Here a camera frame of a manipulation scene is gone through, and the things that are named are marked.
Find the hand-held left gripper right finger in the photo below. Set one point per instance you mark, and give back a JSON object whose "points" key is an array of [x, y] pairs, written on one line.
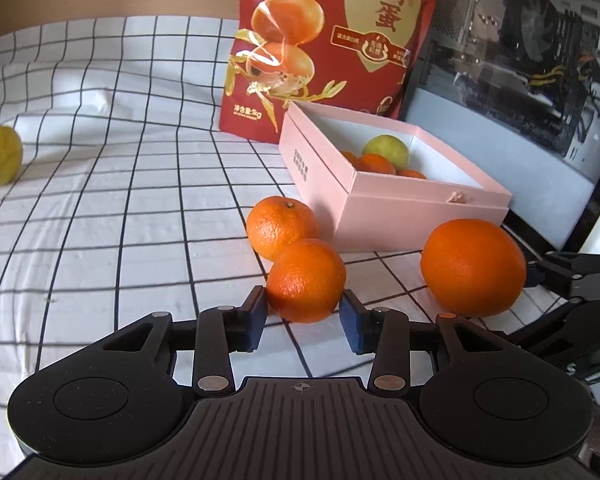
{"points": [[352, 327]]}

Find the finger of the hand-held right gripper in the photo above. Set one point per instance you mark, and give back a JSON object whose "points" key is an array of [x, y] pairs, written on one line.
{"points": [[542, 331], [575, 266]]}

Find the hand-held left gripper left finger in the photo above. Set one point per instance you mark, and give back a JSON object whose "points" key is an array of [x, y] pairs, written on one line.
{"points": [[254, 321]]}

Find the small orange mandarin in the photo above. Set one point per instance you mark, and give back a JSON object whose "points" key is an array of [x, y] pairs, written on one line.
{"points": [[375, 164], [349, 157], [280, 224], [412, 174], [305, 280]]}

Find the large orange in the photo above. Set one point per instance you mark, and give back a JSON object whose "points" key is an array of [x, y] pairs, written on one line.
{"points": [[472, 267]]}

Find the pink cardboard box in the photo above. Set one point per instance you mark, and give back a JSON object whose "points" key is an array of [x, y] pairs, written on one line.
{"points": [[395, 212]]}

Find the yellow-green citrus fruit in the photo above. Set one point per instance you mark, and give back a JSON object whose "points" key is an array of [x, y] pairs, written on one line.
{"points": [[0, 155], [391, 150]]}

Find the white checked cloth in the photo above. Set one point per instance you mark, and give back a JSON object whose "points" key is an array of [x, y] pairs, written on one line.
{"points": [[105, 185]]}

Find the black glass-sided computer case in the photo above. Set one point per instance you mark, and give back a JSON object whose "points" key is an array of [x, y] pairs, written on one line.
{"points": [[520, 60]]}

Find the red printed bag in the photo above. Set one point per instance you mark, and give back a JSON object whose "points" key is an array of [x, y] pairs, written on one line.
{"points": [[330, 70]]}

